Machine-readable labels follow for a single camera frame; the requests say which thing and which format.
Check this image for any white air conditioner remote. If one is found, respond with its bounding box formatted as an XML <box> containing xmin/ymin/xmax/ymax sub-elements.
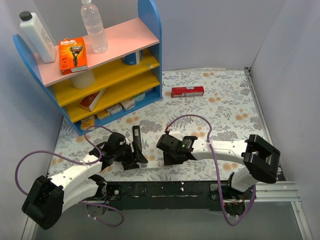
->
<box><xmin>142</xmin><ymin>161</ymin><xmax>165</xmax><ymax>169</ymax></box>

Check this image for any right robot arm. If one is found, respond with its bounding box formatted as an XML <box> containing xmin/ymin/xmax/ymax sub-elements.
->
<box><xmin>156</xmin><ymin>134</ymin><xmax>281</xmax><ymax>199</ymax></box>

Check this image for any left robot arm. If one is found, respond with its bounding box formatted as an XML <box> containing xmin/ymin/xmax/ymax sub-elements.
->
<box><xmin>22</xmin><ymin>132</ymin><xmax>148</xmax><ymax>230</ymax></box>

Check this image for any white snack packet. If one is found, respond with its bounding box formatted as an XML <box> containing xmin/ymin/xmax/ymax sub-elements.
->
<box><xmin>120</xmin><ymin>97</ymin><xmax>136</xmax><ymax>111</ymax></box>
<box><xmin>106</xmin><ymin>103</ymin><xmax>123</xmax><ymax>115</ymax></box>

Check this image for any yellow snack packet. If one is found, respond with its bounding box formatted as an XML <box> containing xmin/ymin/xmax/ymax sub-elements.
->
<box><xmin>80</xmin><ymin>115</ymin><xmax>95</xmax><ymax>131</ymax></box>

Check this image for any green sponge pack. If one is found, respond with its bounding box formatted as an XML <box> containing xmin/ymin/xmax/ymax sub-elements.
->
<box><xmin>132</xmin><ymin>92</ymin><xmax>146</xmax><ymax>103</ymax></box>

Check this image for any red toothpaste box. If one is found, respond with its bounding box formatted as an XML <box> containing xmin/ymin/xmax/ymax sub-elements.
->
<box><xmin>170</xmin><ymin>86</ymin><xmax>205</xmax><ymax>98</ymax></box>

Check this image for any floral table mat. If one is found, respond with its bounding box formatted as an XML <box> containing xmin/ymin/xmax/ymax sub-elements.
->
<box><xmin>48</xmin><ymin>70</ymin><xmax>265</xmax><ymax>182</ymax></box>

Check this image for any red white book box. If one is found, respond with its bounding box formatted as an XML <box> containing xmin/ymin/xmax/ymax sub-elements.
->
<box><xmin>80</xmin><ymin>88</ymin><xmax>107</xmax><ymax>112</ymax></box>

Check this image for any blue pink yellow shelf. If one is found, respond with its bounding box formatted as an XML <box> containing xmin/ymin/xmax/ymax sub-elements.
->
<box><xmin>13</xmin><ymin>0</ymin><xmax>162</xmax><ymax>135</ymax></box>

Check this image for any white cylindrical container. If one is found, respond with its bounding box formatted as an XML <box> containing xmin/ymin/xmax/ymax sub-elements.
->
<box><xmin>69</xmin><ymin>70</ymin><xmax>96</xmax><ymax>90</ymax></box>

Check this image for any blue white can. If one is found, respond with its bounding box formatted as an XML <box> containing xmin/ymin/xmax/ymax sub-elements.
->
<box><xmin>121</xmin><ymin>50</ymin><xmax>143</xmax><ymax>66</ymax></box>

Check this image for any orange razor box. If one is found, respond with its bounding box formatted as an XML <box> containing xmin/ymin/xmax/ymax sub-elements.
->
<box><xmin>58</xmin><ymin>37</ymin><xmax>88</xmax><ymax>75</ymax></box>

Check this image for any clear plastic water bottle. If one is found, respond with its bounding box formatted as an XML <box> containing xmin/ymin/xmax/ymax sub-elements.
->
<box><xmin>80</xmin><ymin>0</ymin><xmax>109</xmax><ymax>53</ymax></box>

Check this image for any white bottle black cap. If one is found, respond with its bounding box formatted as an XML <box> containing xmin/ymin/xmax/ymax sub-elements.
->
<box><xmin>19</xmin><ymin>11</ymin><xmax>57</xmax><ymax>64</ymax></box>

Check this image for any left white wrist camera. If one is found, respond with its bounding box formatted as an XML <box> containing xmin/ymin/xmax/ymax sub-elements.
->
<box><xmin>123</xmin><ymin>132</ymin><xmax>132</xmax><ymax>145</ymax></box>

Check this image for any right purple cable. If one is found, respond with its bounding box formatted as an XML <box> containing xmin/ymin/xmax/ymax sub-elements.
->
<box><xmin>164</xmin><ymin>114</ymin><xmax>257</xmax><ymax>227</ymax></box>

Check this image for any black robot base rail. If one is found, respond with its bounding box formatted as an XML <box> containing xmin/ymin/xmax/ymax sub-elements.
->
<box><xmin>82</xmin><ymin>179</ymin><xmax>253</xmax><ymax>217</ymax></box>

